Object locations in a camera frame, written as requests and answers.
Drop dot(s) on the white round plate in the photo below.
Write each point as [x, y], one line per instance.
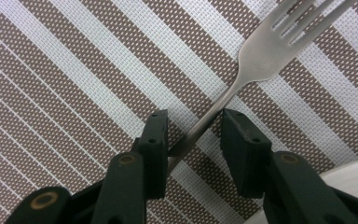
[348, 177]

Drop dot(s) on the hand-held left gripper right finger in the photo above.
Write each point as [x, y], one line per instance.
[245, 161]

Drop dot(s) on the brown white striped placemat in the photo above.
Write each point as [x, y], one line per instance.
[59, 77]

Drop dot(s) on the silver metal fork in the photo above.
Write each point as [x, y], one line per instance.
[261, 59]

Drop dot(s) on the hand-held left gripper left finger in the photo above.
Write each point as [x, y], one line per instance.
[155, 155]

